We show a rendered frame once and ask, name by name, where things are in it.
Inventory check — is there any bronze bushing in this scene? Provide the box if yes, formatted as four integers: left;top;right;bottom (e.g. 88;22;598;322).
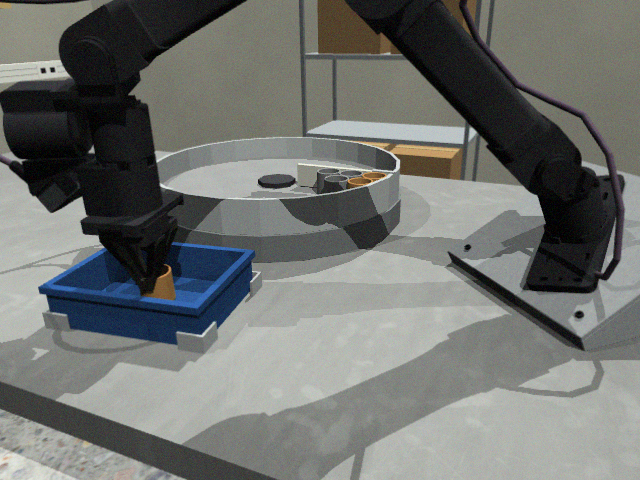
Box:
140;264;176;300
362;172;387;182
347;178;373;189

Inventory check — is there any grey metal bushing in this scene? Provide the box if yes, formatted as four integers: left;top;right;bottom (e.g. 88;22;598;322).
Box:
317;168;341;194
339;170;363;179
324;175;349;194

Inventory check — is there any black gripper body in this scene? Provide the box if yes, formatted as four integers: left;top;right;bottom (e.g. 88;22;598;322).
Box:
80;153;184;247

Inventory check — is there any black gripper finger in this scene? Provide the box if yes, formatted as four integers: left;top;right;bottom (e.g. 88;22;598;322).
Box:
99;234;165;291
125;224;178;278

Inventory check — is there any blue plastic tray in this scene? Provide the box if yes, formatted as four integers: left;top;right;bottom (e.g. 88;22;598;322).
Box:
38;242;253;345

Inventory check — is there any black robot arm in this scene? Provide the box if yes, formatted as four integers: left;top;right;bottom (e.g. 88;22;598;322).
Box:
0;0;617;294

